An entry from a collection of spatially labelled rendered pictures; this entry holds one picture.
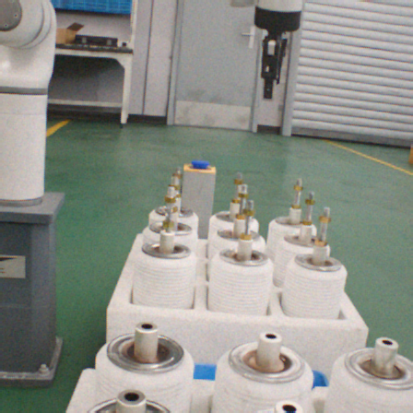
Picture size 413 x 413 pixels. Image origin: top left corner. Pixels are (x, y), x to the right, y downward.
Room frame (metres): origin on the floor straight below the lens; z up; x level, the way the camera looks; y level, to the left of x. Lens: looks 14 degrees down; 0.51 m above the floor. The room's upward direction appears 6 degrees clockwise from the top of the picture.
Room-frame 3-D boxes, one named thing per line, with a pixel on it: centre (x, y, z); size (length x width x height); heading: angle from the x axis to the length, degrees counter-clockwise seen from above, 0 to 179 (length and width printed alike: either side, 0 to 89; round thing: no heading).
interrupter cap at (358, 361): (0.45, -0.19, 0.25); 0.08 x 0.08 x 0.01
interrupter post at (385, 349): (0.45, -0.19, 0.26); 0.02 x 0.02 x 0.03
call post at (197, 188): (1.17, 0.03, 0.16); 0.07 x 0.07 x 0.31; 2
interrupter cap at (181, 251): (0.76, 0.05, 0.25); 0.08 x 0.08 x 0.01
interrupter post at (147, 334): (0.44, 0.05, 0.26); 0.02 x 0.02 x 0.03
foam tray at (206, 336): (0.88, -0.06, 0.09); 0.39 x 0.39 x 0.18; 2
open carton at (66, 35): (5.23, 1.63, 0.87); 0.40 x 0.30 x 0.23; 85
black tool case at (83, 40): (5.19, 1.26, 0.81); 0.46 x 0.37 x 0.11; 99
